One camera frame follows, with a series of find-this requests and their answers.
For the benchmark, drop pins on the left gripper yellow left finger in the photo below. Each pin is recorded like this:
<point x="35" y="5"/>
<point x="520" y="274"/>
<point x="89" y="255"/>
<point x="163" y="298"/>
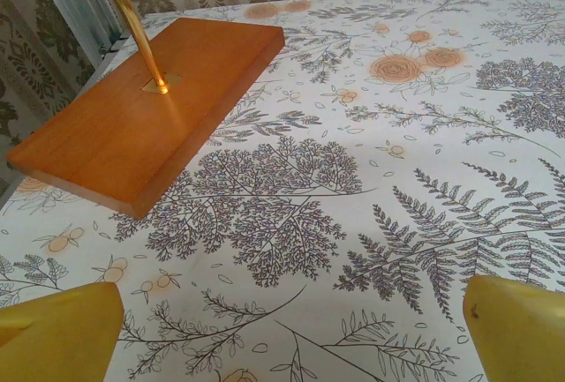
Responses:
<point x="57" y="333"/>

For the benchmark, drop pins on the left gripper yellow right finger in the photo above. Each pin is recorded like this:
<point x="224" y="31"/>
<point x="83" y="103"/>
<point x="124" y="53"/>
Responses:
<point x="521" y="338"/>

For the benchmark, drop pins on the orange wooden base board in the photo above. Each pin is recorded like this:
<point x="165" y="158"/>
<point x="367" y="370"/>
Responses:
<point x="110" y="135"/>

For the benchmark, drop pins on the floral patterned tablecloth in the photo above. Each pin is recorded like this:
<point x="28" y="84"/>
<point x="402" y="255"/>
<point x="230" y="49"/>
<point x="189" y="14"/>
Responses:
<point x="353" y="179"/>

